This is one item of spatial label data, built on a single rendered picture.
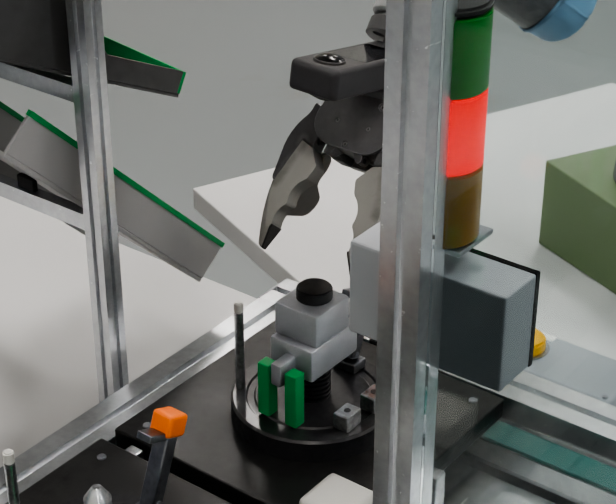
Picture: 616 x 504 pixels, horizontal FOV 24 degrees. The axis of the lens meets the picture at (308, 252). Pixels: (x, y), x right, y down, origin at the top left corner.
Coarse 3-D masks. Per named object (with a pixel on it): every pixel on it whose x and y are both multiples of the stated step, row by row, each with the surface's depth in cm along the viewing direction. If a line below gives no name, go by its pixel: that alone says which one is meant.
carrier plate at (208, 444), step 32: (256, 352) 133; (192, 384) 128; (224, 384) 128; (192, 416) 124; (224, 416) 124; (192, 448) 120; (224, 448) 120; (192, 480) 119; (224, 480) 117; (256, 480) 117; (288, 480) 117; (320, 480) 117; (352, 480) 117
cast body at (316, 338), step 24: (312, 288) 118; (288, 312) 118; (312, 312) 117; (336, 312) 118; (288, 336) 119; (312, 336) 117; (336, 336) 120; (288, 360) 118; (312, 360) 118; (336, 360) 121
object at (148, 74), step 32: (0, 0) 113; (32, 0) 115; (64, 0) 117; (0, 32) 114; (32, 32) 116; (64, 32) 118; (32, 64) 117; (64, 64) 119; (128, 64) 124; (160, 64) 131
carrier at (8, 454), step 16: (96, 448) 120; (112, 448) 120; (64, 464) 118; (80, 464) 118; (96, 464) 118; (112, 464) 118; (128, 464) 118; (144, 464) 118; (16, 480) 104; (48, 480) 117; (64, 480) 117; (80, 480) 117; (96, 480) 117; (112, 480) 117; (128, 480) 117; (176, 480) 117; (16, 496) 104; (32, 496) 115; (48, 496) 115; (64, 496) 115; (80, 496) 115; (96, 496) 103; (112, 496) 112; (128, 496) 112; (176, 496) 115; (192, 496) 115; (208, 496) 115
